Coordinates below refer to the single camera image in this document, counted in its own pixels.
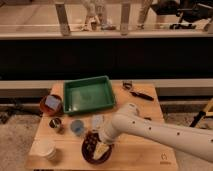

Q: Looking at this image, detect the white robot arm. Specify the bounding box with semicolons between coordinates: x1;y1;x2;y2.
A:
98;103;213;163

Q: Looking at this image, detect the dark bowl of grapes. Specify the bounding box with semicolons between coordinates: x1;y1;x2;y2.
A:
81;132;112;165

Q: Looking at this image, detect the blue plastic cup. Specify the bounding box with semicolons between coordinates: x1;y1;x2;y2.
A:
70;120;84;136

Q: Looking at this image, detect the small metal cup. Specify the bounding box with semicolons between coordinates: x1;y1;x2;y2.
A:
49;118;62;132

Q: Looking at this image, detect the white paper cup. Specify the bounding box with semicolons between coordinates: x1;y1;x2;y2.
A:
35;139;56;160

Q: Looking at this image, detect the green plastic tray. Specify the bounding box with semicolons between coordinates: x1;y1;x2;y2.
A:
63;76;116;115

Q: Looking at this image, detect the blue sponge block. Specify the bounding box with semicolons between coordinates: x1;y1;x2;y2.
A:
45;95;61;110

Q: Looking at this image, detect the red bowl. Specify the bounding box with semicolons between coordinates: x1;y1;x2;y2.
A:
39;94;62;116

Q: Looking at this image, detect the black handled can opener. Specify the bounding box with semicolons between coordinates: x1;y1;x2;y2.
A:
122;81;154;101

